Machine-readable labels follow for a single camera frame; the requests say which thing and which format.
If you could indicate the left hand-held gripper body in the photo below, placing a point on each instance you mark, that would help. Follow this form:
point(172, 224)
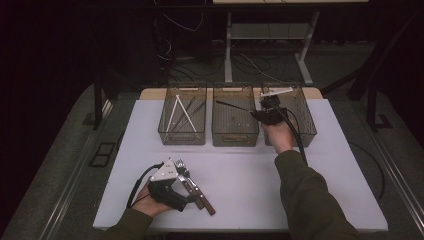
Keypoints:
point(163, 173)

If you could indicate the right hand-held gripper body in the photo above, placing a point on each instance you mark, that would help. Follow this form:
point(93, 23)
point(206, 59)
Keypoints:
point(275, 115)

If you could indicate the clear brown plastic bin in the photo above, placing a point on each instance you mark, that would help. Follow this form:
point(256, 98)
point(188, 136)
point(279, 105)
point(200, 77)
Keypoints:
point(200, 141)
point(303, 116)
point(233, 120)

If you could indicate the black spoon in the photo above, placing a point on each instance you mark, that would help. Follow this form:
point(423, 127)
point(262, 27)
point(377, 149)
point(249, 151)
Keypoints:
point(233, 106)

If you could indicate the patterned metal chopstick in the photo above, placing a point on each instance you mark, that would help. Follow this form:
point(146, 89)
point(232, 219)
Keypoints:
point(188, 106)
point(200, 108)

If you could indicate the person's right hand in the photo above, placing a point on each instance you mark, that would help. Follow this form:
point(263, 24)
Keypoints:
point(281, 136)

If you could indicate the person's left hand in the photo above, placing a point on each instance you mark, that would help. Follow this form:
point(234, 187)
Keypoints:
point(148, 206)

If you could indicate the white table cover sheet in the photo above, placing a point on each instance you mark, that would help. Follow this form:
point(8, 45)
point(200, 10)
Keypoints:
point(150, 133)

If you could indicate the white metal desk frame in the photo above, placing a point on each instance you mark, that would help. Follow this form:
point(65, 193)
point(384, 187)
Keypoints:
point(228, 50)

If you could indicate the black metal stand post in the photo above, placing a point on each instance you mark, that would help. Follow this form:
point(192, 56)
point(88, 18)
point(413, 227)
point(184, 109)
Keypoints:
point(371, 110)
point(97, 106)

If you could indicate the aluminium floor rail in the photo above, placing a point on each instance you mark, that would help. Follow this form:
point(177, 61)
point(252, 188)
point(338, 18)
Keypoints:
point(400, 180)
point(66, 196)

